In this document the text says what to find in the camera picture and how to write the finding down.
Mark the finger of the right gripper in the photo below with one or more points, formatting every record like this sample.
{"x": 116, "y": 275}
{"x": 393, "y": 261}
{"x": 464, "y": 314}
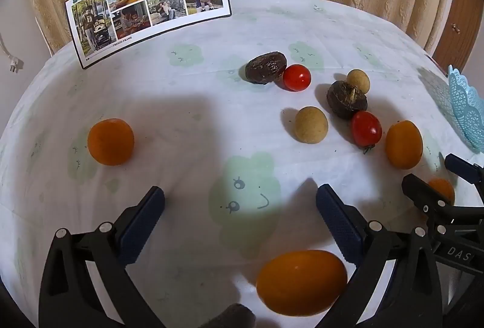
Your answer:
{"x": 472, "y": 173}
{"x": 430, "y": 202}

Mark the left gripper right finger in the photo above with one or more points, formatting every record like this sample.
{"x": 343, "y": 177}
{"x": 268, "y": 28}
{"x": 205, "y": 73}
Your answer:
{"x": 413, "y": 295}

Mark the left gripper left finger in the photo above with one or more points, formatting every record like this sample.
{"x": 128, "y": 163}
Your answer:
{"x": 67, "y": 296}

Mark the red cherry tomato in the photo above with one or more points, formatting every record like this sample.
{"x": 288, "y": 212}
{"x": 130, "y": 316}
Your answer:
{"x": 366, "y": 130}
{"x": 297, "y": 78}

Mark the large orange kumquat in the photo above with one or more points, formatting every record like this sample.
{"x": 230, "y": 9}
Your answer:
{"x": 301, "y": 283}

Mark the dark water chestnut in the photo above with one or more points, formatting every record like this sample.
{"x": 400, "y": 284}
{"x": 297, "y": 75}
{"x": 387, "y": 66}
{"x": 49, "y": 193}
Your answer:
{"x": 345, "y": 100}

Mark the tan longan large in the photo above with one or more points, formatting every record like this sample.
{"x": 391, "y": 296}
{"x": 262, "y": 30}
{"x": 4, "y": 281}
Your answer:
{"x": 311, "y": 125}

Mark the tan longan small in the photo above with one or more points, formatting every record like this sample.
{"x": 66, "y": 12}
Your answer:
{"x": 359, "y": 79}

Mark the dark brown oval fruit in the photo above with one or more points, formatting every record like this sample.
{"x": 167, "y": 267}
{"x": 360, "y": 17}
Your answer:
{"x": 265, "y": 68}

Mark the grey gloved left hand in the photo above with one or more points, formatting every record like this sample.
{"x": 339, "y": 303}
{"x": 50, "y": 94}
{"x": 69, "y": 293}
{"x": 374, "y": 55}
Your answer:
{"x": 235, "y": 316}

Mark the light blue lattice basket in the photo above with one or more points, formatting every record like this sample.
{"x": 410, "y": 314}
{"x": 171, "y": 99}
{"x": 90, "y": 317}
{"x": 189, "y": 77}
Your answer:
{"x": 467, "y": 107}

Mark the brown wooden door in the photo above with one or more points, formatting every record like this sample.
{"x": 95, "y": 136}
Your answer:
{"x": 455, "y": 49}

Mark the metal door knob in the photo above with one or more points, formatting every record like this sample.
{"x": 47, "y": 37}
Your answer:
{"x": 455, "y": 28}

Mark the white cartoon bed sheet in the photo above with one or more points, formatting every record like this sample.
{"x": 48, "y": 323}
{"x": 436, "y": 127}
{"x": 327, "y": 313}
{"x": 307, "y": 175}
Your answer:
{"x": 240, "y": 187}

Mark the photo collage card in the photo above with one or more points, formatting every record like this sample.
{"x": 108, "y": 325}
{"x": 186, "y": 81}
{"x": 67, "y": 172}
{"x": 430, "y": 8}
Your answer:
{"x": 100, "y": 28}

